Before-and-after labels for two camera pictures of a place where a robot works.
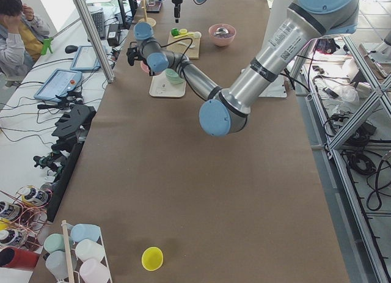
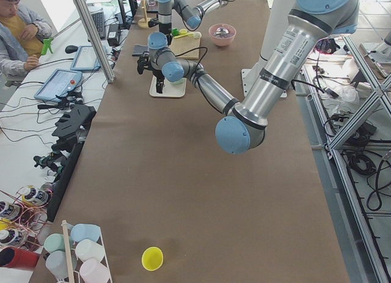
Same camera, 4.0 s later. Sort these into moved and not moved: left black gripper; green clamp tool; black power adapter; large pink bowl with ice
Moved: left black gripper
Not moved: green clamp tool; black power adapter; large pink bowl with ice
